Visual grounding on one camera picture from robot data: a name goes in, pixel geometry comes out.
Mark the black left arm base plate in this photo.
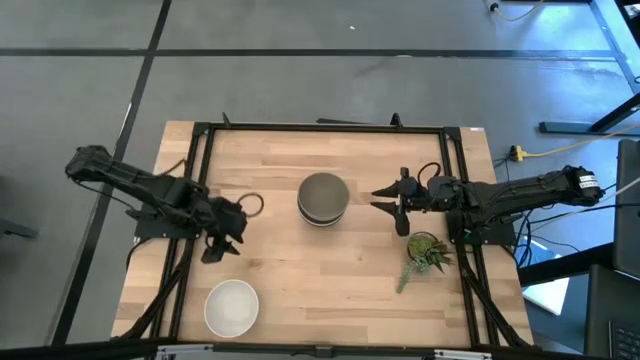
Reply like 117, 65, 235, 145
133, 207, 206, 240

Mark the yellow extension cable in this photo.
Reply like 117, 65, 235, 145
523, 124, 640, 159

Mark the right arm cable loop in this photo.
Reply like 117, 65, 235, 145
416, 160, 444, 187

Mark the black floor cable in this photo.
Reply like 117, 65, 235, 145
512, 209, 614, 269

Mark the black aluminium table frame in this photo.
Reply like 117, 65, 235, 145
112, 112, 534, 351

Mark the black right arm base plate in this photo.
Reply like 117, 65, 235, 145
446, 209, 516, 246

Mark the white paper sheet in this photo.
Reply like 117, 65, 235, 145
521, 277, 571, 317

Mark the black keyboard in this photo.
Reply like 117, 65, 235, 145
607, 319, 640, 360

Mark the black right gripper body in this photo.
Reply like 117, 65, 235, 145
396, 166, 452, 238

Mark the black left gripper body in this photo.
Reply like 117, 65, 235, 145
201, 196, 249, 251

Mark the black desk leg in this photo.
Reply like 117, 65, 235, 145
538, 92, 640, 135

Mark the small green potted succulent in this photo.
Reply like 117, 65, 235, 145
396, 231, 456, 295

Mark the arm cable loop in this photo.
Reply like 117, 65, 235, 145
416, 160, 444, 187
236, 192, 265, 219

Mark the grey bowl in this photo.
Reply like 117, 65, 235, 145
297, 172, 351, 217

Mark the left arm cable loop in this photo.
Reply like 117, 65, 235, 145
236, 192, 265, 219

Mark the dark monitor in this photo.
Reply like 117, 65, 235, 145
613, 138, 640, 279

